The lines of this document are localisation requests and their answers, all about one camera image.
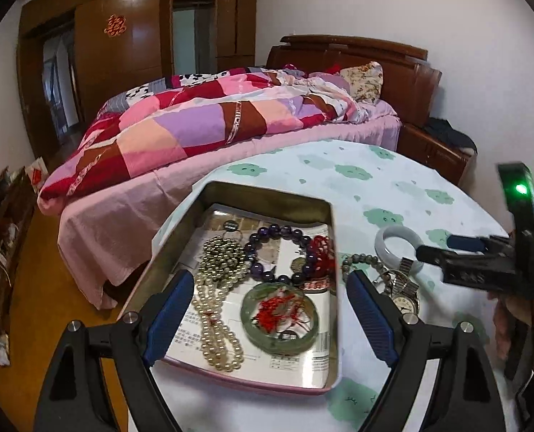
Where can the pink tin box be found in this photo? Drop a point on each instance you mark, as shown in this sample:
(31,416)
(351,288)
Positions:
(267,200)

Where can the wooden bed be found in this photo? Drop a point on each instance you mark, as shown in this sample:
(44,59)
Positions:
(114,225)

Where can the dark clothes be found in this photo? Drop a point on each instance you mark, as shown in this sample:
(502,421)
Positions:
(451,135)

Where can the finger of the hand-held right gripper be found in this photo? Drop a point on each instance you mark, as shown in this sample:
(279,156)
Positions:
(467,243)
(465,265)

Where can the wooden bed headboard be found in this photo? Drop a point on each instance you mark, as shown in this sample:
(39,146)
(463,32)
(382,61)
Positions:
(397,72)

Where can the red paper decoration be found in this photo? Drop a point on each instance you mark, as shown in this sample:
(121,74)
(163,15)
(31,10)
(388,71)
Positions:
(115,26)

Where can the brown wooden wardrobe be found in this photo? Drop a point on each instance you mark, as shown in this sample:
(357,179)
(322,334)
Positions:
(136,54)

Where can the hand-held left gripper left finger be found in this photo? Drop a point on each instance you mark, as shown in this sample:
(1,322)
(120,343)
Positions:
(168,319)

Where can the wooden nightstand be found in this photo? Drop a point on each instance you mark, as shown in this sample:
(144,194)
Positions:
(438,157)

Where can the floral pillow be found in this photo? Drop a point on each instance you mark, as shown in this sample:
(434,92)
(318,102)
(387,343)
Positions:
(363,81)

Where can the silver wrist watch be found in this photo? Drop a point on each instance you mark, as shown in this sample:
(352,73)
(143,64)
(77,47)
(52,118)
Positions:
(405,302)

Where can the pink pillow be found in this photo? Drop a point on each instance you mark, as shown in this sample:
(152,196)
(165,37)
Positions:
(332,83)

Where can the red white paper bag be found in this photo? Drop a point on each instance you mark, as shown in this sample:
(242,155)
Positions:
(36,175)

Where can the white jade bangle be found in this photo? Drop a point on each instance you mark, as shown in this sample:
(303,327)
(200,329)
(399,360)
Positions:
(381,247)

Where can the patchwork quilt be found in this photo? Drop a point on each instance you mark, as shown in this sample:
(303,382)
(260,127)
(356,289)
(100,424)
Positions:
(181,121)

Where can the red woven knot charm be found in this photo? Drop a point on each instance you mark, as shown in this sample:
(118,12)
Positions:
(322,249)

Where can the green jade bangle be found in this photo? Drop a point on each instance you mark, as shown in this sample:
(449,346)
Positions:
(248,319)

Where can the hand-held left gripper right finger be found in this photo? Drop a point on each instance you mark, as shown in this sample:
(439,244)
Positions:
(370,319)

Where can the person's right hand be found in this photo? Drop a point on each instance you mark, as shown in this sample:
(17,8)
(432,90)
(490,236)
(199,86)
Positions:
(521,310)

